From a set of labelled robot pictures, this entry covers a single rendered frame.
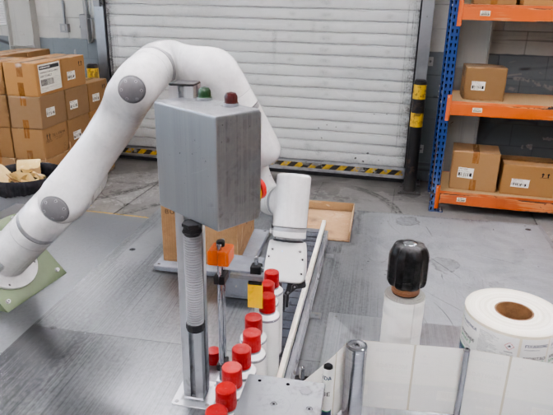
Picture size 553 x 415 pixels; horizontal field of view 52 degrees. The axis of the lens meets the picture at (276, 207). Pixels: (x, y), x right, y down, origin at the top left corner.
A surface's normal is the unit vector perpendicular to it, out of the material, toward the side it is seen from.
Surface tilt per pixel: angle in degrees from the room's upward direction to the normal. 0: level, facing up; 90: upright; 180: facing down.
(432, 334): 0
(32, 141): 89
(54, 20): 90
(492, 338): 90
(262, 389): 0
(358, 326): 0
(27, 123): 90
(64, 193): 79
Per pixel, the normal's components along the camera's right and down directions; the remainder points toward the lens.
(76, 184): 0.20, 0.19
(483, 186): -0.29, 0.33
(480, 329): -0.88, 0.15
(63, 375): 0.02, -0.94
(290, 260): -0.15, 0.01
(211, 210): -0.71, 0.23
